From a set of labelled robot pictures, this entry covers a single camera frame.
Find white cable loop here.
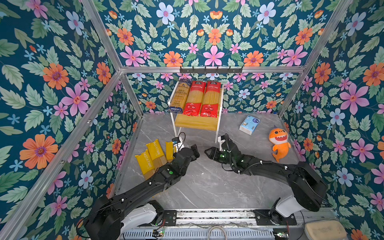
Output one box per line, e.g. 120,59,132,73
206,225,228,240

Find yellow pasta bag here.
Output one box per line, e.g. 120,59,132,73
146,139,168,170
166,142,175,163
135,150,156,180

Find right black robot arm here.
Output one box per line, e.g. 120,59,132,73
205,141,327,222

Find red spaghetti bag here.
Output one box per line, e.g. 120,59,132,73
183,81,206,117
200,81,221,118

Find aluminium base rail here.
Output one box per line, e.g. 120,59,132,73
122,206,337,230

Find black hook rail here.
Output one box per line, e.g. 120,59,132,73
179,66,243,75

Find beige cushion pad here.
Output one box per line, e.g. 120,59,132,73
304,220,348,240

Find blue tissue pack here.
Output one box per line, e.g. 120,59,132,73
239,116,260,135

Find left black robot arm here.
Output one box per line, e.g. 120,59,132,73
83,145,200,240

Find orange shark plush toy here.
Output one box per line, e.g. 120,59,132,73
269,128,292,163

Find blue gold spaghetti bag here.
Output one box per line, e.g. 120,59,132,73
169,80,192,114

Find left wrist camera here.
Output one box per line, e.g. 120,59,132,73
172,137,184,153

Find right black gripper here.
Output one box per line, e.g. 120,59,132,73
203,147,236,168

